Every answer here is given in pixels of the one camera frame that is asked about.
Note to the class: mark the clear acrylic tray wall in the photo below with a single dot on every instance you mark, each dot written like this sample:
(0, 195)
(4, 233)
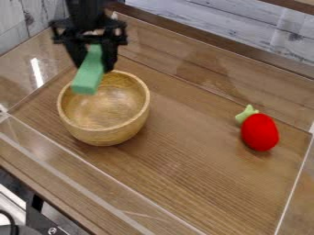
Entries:
(89, 196)

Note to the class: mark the clear acrylic corner bracket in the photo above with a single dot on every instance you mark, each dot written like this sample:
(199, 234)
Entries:
(116, 29)

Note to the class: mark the red plush strawberry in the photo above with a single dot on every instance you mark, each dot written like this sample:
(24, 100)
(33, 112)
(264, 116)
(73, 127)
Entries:
(258, 129)

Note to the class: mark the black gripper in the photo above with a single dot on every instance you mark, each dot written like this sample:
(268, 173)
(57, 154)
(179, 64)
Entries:
(91, 27)

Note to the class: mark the light wooden bowl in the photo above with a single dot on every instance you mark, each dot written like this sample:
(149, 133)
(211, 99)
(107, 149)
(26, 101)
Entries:
(107, 118)

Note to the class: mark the green rectangular block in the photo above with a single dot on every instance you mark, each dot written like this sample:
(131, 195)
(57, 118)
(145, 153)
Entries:
(89, 73)

